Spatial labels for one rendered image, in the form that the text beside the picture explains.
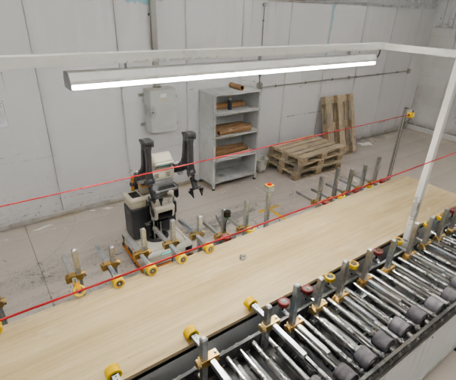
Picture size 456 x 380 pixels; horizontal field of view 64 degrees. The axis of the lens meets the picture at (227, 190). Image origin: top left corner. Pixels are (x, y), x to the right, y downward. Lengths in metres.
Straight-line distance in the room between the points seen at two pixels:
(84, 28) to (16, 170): 1.93
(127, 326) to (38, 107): 3.29
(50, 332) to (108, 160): 3.31
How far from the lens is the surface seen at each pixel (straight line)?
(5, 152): 5.15
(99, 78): 1.96
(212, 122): 5.54
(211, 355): 2.19
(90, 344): 2.43
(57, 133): 5.16
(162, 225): 4.32
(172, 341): 2.35
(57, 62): 1.93
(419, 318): 2.92
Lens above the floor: 2.68
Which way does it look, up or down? 27 degrees down
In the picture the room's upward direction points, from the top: 2 degrees clockwise
